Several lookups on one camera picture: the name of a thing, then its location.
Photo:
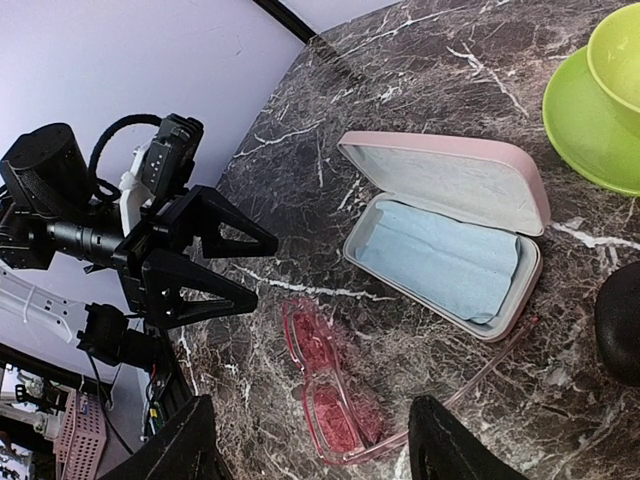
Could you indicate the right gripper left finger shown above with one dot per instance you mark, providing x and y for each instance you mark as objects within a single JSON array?
[{"x": 185, "y": 448}]

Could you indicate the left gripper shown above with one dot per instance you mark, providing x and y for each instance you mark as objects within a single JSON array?
[{"x": 160, "y": 282}]

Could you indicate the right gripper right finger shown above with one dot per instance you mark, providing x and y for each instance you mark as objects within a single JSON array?
[{"x": 440, "y": 447}]

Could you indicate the pink sunglasses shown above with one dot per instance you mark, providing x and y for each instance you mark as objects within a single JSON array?
[{"x": 357, "y": 402}]

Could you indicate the blue cleaning cloth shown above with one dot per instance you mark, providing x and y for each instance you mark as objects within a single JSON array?
[{"x": 465, "y": 269}]

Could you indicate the pink glasses case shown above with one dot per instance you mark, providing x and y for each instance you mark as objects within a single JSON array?
[{"x": 481, "y": 182}]

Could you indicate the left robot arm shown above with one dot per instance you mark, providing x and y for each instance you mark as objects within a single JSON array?
[{"x": 53, "y": 200}]

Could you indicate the pink plastic basket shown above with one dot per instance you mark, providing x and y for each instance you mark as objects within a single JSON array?
[{"x": 82, "y": 439}]

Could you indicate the black glasses case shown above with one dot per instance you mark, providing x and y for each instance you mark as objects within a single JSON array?
[{"x": 616, "y": 316}]

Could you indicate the green plate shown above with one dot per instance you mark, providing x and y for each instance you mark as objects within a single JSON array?
[{"x": 585, "y": 130}]

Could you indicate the green bowl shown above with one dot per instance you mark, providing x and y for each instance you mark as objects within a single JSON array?
[{"x": 613, "y": 61}]

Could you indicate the black table front rail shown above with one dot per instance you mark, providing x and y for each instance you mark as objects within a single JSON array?
[{"x": 165, "y": 390}]

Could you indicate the left black frame post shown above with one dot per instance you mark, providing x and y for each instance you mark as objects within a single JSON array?
[{"x": 287, "y": 18}]

